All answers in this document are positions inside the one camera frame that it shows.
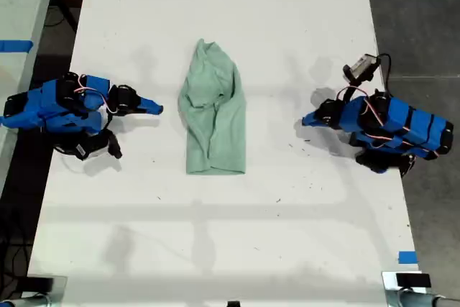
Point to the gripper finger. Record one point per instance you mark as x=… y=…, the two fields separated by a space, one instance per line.
x=315 y=115
x=145 y=110
x=315 y=123
x=151 y=103

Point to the pale green T-shirt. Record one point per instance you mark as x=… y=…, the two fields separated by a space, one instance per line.
x=215 y=123

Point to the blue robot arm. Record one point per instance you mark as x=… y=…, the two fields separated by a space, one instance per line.
x=402 y=123
x=54 y=105

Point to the long blue tape strip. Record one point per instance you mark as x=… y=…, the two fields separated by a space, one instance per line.
x=16 y=46

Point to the white side table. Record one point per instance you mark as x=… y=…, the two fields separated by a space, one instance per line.
x=18 y=5

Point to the short blue tape strip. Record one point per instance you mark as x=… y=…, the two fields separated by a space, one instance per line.
x=408 y=257

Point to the small black box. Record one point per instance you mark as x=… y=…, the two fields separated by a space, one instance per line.
x=233 y=304

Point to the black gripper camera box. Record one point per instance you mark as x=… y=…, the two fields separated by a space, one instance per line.
x=93 y=145
x=361 y=66

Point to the metal table bracket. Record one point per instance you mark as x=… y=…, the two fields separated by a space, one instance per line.
x=390 y=292

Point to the black box on metal bracket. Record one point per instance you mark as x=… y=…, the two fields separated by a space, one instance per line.
x=413 y=280

